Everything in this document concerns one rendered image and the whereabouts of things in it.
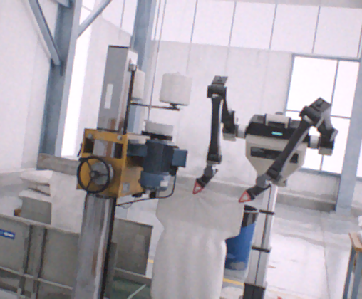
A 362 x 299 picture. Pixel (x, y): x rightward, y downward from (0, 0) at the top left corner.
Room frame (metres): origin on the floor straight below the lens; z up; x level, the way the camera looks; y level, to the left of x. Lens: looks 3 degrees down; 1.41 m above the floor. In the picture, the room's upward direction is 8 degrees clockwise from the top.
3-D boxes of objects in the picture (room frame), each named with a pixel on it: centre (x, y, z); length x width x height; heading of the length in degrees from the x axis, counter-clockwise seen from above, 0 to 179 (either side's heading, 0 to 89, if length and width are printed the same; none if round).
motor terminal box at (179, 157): (2.13, 0.00, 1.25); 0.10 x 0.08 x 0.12; 8
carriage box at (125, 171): (2.21, 0.33, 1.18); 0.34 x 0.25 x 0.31; 163
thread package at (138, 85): (2.33, 0.32, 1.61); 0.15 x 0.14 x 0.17; 73
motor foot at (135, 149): (2.10, 0.20, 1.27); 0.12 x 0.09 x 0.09; 163
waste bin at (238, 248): (4.60, -0.73, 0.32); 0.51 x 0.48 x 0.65; 163
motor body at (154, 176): (2.11, 0.11, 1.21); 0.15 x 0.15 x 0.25
